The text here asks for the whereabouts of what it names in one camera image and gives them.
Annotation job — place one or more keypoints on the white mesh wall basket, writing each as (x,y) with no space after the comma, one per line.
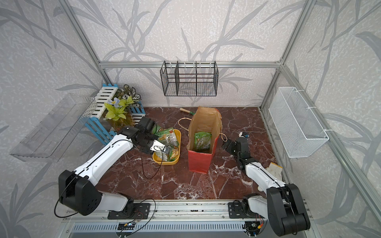
(298,127)

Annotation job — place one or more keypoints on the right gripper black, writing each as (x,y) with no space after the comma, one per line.
(232,144)

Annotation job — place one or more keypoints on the blue white slatted rack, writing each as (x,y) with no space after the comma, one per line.
(101,129)

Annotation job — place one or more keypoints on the black wire wall basket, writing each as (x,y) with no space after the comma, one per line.
(194,79)

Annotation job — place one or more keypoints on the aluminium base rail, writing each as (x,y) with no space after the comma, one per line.
(169,211)

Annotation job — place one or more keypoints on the large green condiment packet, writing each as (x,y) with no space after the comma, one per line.
(202,142)

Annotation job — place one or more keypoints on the clear plastic wall shelf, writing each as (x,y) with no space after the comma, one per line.
(48,141)

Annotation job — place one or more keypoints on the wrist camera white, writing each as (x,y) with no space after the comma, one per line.
(243,134)
(158,147)

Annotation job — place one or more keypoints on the small green toy rake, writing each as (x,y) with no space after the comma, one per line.
(187,111)

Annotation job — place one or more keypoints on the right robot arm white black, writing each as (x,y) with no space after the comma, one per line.
(283,206)

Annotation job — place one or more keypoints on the red paper bag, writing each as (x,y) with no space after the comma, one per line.
(204,130)

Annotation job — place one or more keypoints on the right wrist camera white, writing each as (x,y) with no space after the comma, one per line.
(243,134)

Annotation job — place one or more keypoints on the potted artificial plant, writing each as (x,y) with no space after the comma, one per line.
(118,112)

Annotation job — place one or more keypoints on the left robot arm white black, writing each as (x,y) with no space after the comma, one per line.
(77,189)

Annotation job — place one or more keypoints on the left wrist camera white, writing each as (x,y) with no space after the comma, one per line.
(158,147)

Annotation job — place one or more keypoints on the green orange condiment packet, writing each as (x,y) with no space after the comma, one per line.
(171,155)

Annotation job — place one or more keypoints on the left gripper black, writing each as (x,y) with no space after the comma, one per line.
(147,150)

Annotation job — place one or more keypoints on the yellow plastic tray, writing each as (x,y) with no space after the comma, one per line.
(160,161)

